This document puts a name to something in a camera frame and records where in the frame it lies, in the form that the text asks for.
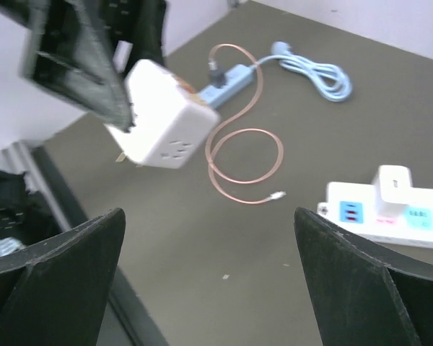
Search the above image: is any white multicolour power strip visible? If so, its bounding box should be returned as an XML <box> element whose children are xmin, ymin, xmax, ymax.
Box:
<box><xmin>317</xmin><ymin>182</ymin><xmax>433</xmax><ymax>249</ymax></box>

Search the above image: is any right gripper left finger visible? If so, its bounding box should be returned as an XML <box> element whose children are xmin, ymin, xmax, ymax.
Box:
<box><xmin>0</xmin><ymin>208</ymin><xmax>126</xmax><ymax>345</ymax></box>

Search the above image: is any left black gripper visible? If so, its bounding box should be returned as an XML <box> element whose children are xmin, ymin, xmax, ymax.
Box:
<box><xmin>17</xmin><ymin>1</ymin><xmax>166</xmax><ymax>133</ymax></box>

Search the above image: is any small white plug adapter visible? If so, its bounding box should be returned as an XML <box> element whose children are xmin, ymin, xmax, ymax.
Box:
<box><xmin>106</xmin><ymin>60</ymin><xmax>220</xmax><ymax>169</ymax></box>

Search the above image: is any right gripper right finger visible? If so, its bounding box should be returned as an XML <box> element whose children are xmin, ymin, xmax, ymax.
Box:
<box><xmin>294</xmin><ymin>208</ymin><xmax>433</xmax><ymax>345</ymax></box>

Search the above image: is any grey usb wall adapter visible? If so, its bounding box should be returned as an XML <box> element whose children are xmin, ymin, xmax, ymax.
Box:
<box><xmin>209</xmin><ymin>59</ymin><xmax>227</xmax><ymax>89</ymax></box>

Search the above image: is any light blue power strip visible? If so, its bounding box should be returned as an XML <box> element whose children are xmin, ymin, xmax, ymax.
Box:
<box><xmin>198</xmin><ymin>41</ymin><xmax>353</xmax><ymax>109</ymax></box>

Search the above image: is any white charger block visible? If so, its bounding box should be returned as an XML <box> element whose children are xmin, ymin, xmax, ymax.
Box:
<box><xmin>372</xmin><ymin>164</ymin><xmax>412</xmax><ymax>218</ymax></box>

